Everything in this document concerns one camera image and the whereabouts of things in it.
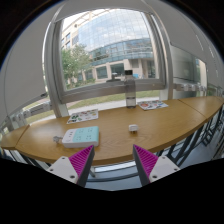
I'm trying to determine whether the white roller blind over window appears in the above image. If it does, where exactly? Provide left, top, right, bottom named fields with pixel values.
left=61, top=0, right=152, bottom=16

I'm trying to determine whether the clear black-capped water bottle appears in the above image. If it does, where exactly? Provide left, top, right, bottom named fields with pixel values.
left=124, top=69, right=137, bottom=109

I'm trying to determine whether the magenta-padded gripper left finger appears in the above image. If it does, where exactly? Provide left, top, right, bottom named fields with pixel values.
left=46, top=144, right=96, bottom=188

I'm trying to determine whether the small white charger block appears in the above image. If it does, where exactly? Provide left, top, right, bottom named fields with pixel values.
left=128, top=124, right=140, bottom=133

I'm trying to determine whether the white and teal power strip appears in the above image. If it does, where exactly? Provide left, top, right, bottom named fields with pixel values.
left=61, top=125, right=100, bottom=149

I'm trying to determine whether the small colourful printed sheet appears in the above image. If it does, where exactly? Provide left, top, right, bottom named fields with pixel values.
left=137, top=99, right=170, bottom=111

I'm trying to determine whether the large colourful printed sheet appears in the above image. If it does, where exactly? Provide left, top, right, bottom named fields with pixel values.
left=66, top=108, right=100, bottom=125

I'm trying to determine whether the grey window handle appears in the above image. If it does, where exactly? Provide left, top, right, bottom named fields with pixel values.
left=107, top=75, right=126, bottom=83

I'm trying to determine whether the wide white roller blind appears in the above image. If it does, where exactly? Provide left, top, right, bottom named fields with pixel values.
left=0, top=8, right=64, bottom=116

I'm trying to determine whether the narrow white roller blind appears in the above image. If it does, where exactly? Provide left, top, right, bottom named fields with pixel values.
left=148, top=0, right=224, bottom=68

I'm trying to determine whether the grey window frame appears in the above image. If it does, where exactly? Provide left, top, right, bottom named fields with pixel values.
left=42, top=6, right=175, bottom=118

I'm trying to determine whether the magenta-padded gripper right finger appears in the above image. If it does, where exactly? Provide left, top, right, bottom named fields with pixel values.
left=132, top=144, right=182, bottom=187

